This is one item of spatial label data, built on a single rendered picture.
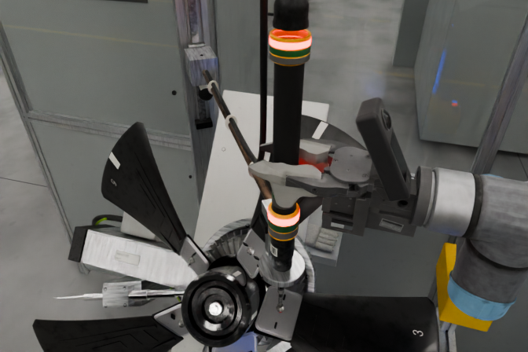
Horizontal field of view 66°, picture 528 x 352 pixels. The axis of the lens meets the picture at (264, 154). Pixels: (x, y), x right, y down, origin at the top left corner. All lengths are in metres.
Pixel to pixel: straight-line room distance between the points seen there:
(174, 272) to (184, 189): 0.80
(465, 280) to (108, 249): 0.71
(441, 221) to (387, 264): 1.16
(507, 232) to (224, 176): 0.64
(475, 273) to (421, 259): 1.05
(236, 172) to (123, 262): 0.32
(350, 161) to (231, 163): 0.51
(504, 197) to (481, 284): 0.12
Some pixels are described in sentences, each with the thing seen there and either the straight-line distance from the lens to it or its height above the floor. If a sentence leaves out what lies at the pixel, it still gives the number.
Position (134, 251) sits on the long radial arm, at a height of 1.13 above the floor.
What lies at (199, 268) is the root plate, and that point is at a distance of 0.77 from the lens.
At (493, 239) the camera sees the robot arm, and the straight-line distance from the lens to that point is 0.51.
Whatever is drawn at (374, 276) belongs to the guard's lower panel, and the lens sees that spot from 1.70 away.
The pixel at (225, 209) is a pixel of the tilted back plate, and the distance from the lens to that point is 0.97.
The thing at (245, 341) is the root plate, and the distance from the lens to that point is 0.78.
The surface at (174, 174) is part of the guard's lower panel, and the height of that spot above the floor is 0.82.
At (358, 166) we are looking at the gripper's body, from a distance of 0.49.
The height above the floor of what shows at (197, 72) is 1.39.
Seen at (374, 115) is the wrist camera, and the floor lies 1.59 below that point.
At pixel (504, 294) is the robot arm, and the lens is 0.58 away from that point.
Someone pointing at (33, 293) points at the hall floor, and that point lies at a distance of 2.54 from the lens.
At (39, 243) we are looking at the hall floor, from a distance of 2.79.
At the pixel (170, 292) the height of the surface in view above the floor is 1.11.
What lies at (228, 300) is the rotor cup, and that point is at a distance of 0.69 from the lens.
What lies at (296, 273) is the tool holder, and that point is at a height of 1.31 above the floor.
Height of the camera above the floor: 1.79
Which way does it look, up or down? 34 degrees down
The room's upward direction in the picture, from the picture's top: straight up
